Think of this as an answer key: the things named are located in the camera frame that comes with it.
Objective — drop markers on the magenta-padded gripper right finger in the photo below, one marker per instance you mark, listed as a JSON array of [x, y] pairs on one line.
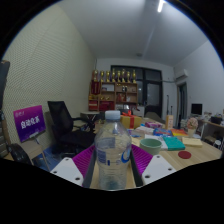
[[158, 168]]

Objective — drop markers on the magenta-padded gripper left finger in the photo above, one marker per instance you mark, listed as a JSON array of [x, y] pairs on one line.
[[66, 170]]

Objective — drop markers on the clear plastic water bottle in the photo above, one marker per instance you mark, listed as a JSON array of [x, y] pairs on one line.
[[112, 150]]

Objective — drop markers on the pale green ribbed cup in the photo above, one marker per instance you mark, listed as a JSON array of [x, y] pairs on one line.
[[150, 147]]

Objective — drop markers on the flat round red coaster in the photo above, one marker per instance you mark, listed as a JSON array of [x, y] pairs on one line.
[[184, 154]]

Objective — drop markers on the teal book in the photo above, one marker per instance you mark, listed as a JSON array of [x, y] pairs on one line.
[[174, 143]]

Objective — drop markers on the white printed paper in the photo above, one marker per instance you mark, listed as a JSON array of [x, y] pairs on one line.
[[153, 136]]

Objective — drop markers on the black office chair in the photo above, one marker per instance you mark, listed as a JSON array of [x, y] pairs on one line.
[[66, 133]]

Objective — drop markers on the orange red book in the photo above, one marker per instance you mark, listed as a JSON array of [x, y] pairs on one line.
[[179, 132]]

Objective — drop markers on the large yellow envelope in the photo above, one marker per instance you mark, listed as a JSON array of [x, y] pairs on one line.
[[192, 142]]

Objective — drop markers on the pink purple packet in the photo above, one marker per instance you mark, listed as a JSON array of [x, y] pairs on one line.
[[153, 125]]

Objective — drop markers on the small upright yellow carton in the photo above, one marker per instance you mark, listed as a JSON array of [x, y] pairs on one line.
[[169, 122]]

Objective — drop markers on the black mesh chair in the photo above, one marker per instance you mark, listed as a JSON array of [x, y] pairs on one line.
[[18, 154]]

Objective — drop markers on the yellow gift box red ribbon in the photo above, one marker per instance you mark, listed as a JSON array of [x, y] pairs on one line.
[[130, 120]]

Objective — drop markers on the pink flowers in white pot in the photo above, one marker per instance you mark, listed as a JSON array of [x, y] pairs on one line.
[[192, 124]]

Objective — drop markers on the small round white table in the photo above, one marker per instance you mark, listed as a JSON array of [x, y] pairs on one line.
[[88, 114]]

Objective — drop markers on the purple sign board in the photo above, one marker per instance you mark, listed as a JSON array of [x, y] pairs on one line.
[[29, 122]]

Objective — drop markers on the cluttered side desk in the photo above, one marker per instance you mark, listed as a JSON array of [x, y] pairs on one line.
[[213, 125]]

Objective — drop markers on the black computer monitor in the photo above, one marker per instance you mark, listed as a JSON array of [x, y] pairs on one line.
[[196, 109]]

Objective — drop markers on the black framed glass door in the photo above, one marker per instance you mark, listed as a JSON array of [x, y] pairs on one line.
[[151, 93]]

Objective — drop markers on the red shelf unit with trophies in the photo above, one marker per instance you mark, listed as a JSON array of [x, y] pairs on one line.
[[110, 96]]

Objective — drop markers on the ceiling tube light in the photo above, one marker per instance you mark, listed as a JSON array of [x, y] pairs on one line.
[[161, 5]]

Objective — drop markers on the white wall air conditioner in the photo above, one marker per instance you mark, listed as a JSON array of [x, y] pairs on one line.
[[182, 75]]

